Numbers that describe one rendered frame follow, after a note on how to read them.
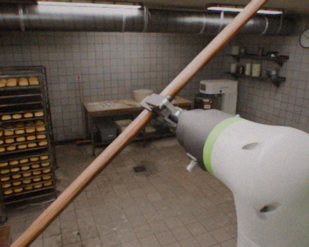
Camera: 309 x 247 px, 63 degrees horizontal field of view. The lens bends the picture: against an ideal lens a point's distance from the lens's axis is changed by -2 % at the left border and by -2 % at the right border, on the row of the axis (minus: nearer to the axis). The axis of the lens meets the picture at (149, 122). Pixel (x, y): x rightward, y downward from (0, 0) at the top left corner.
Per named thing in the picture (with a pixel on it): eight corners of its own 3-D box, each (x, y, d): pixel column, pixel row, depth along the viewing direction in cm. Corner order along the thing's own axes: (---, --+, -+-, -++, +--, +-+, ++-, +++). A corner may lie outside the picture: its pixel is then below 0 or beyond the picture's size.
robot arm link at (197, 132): (266, 140, 39) (240, 99, 35) (216, 196, 38) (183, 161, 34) (239, 129, 45) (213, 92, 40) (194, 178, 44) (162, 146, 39)
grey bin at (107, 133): (100, 141, 510) (100, 130, 503) (96, 133, 554) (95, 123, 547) (118, 139, 523) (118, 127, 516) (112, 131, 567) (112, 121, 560)
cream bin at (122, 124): (121, 138, 525) (120, 127, 518) (115, 131, 569) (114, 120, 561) (138, 136, 538) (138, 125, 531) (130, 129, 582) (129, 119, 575)
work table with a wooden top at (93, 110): (91, 156, 496) (88, 111, 469) (85, 142, 567) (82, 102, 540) (190, 141, 574) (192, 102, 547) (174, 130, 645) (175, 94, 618)
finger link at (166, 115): (179, 132, 47) (175, 127, 46) (148, 112, 56) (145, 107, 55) (193, 117, 47) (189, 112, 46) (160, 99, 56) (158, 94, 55)
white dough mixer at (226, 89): (200, 145, 550) (204, 84, 511) (186, 136, 602) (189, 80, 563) (235, 139, 583) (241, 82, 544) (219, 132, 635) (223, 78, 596)
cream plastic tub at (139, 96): (137, 103, 530) (136, 93, 523) (130, 99, 567) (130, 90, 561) (156, 102, 545) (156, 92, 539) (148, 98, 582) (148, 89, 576)
